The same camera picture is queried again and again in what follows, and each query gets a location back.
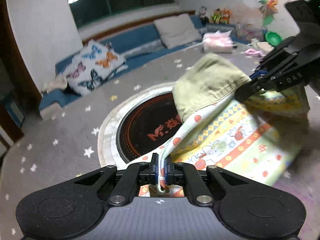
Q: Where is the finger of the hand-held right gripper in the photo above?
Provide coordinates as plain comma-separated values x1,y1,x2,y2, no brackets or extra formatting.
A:
251,36,301,77
235,66,279,103

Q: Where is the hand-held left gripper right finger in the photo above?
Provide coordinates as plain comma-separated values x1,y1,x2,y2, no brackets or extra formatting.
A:
165,156,251,206

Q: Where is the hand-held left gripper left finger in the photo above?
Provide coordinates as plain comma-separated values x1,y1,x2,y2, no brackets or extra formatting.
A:
74,152,161,206

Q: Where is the green patterned pajama garment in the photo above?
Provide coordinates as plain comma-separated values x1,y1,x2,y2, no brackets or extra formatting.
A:
139,52,312,198

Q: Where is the green bowl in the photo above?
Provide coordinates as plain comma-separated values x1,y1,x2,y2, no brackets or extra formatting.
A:
265,30,283,46

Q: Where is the cream cloth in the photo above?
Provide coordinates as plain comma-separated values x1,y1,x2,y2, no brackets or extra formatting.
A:
250,38,275,53

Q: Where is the pink cloth item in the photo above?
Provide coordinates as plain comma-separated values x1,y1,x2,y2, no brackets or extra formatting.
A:
244,48,266,58

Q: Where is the clear plastic storage box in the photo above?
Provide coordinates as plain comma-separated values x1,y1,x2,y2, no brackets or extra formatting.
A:
236,22,268,40

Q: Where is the paper pinwheel decoration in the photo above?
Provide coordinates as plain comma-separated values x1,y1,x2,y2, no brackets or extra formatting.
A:
258,0,279,27

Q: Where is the round black induction cooker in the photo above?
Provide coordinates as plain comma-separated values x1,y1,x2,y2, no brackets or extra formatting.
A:
116,92,186,167

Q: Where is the pink tissue pack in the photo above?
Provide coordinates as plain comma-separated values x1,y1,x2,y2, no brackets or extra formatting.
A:
202,30,235,54

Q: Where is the orange plush toy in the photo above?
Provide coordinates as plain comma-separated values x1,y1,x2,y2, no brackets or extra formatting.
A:
221,8,232,24

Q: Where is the round black induction plate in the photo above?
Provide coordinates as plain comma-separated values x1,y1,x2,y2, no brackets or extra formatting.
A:
98,81,181,171

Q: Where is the brown plush toy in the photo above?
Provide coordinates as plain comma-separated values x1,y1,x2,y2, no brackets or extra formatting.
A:
211,8,223,24

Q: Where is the black and white plush toy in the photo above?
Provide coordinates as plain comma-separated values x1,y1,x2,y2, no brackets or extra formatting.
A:
198,5,211,22

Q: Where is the grey cushion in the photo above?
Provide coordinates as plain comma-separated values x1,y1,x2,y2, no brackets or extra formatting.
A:
153,13,203,50

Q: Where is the grey star tablecloth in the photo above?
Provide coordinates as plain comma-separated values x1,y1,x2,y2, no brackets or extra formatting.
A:
0,42,320,240

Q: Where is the blue sofa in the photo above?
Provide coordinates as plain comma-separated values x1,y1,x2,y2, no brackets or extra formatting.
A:
38,14,268,113

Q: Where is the butterfly print pillow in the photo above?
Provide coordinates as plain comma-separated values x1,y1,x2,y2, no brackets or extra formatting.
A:
65,39,128,97

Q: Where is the beige cloth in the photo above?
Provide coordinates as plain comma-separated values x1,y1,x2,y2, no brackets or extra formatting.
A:
43,76,69,93

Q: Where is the wooden door frame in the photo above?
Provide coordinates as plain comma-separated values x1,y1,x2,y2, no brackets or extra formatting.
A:
0,0,43,151

